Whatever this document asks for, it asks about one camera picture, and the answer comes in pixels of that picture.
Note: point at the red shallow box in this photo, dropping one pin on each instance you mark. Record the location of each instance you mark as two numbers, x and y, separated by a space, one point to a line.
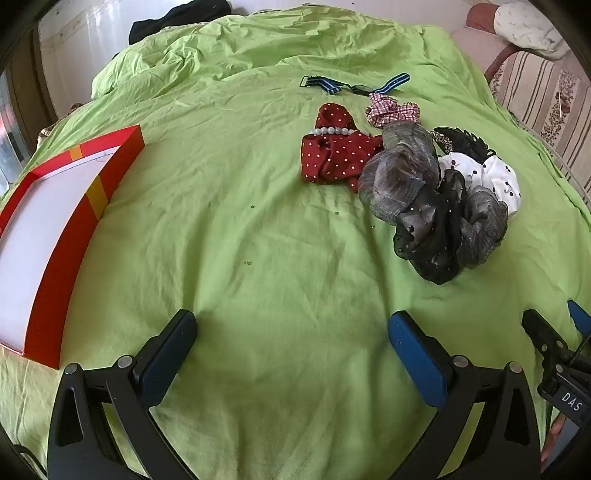
37 240

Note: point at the brown knitted cloth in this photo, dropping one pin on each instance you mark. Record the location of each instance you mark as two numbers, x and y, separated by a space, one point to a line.
74 110

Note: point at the person's right hand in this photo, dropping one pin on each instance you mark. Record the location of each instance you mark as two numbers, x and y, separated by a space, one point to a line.
551 438

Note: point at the red plaid scrunchie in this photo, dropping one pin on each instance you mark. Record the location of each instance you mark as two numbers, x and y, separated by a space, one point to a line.
392 110

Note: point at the pink cushion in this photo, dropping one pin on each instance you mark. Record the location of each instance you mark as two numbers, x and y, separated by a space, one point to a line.
475 46

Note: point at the black hair claw clip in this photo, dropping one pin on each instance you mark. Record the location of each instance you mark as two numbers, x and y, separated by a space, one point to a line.
466 142

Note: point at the black cloth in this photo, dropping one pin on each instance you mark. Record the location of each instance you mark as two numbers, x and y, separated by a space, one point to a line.
184 16

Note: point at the white patterned pillow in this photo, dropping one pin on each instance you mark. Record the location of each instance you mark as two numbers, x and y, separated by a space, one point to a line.
526 27

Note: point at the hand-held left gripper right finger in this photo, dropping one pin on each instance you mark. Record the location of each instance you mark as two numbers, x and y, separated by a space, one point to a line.
415 355

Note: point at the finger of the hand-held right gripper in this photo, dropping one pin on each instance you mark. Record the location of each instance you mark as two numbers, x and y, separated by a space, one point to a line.
545 339
582 321

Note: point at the black sheer dotted scrunchie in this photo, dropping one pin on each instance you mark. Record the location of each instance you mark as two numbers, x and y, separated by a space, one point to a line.
434 249

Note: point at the white black-dotted scrunchie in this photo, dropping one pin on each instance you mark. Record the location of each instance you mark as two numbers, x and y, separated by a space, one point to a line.
498 180

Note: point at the striped floral sofa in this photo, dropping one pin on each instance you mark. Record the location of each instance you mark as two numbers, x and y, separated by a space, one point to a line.
535 87

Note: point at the red polka dot scrunchie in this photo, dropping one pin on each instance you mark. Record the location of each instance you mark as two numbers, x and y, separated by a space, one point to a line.
337 157

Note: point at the green bed sheet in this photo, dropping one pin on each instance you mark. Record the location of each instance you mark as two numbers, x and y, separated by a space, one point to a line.
258 258

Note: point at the glass door panel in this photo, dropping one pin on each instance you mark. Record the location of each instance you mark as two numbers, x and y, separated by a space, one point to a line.
7 152

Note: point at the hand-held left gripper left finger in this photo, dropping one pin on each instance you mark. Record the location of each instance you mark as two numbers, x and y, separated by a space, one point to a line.
171 350

